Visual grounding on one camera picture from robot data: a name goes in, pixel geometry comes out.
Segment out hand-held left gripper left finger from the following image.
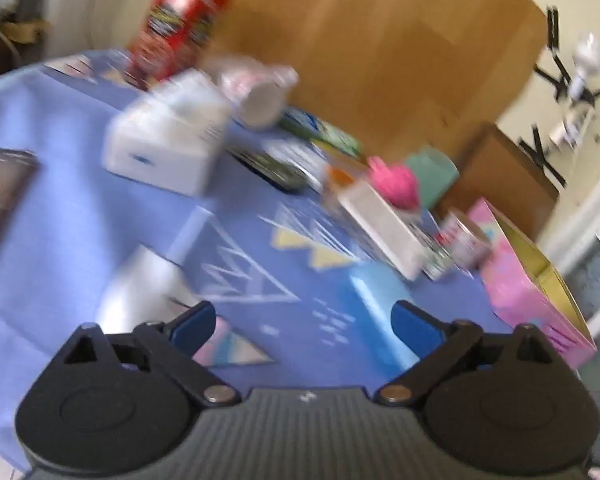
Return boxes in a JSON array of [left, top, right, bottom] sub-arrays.
[[60, 301, 242, 407]]

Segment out wooden board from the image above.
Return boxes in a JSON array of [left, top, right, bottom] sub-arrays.
[[170, 0, 548, 161]]

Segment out green toothpaste box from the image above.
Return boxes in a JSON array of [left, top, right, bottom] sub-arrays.
[[280, 107, 365, 157]]

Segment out plastic wrapped paper cups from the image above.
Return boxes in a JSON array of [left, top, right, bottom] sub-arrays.
[[215, 57, 301, 131]]

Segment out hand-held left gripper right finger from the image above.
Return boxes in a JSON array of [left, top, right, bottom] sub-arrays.
[[375, 300, 556, 407]]

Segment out white power strip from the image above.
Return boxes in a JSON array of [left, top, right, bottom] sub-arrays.
[[550, 107, 596, 151]]

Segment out dark flat device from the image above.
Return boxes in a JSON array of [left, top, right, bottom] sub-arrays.
[[0, 146, 41, 286]]

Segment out brown chair back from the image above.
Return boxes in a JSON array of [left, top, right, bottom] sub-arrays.
[[440, 122, 561, 241]]

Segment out white tissue pack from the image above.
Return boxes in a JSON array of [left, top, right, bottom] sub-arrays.
[[102, 69, 233, 197]]

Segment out small white box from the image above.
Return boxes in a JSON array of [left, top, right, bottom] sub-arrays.
[[330, 180, 428, 281]]

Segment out blue printed tablecloth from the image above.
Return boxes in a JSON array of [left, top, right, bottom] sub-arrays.
[[0, 50, 516, 471]]

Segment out pink biscuit tin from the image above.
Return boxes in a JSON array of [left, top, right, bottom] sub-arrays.
[[467, 197, 597, 371]]

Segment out red snack box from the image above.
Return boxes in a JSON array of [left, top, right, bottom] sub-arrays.
[[130, 0, 233, 88]]

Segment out pink fluffy soft toy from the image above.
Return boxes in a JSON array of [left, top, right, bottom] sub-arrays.
[[367, 156, 423, 211]]

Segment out green plastic cup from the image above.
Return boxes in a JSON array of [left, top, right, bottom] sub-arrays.
[[405, 147, 461, 211]]

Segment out black remote control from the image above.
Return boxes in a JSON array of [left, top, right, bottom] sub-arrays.
[[230, 145, 311, 195]]

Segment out white light bulb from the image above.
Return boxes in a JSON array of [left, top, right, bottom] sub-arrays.
[[567, 32, 600, 101]]

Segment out tin can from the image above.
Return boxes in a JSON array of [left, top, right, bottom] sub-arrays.
[[440, 210, 492, 268]]

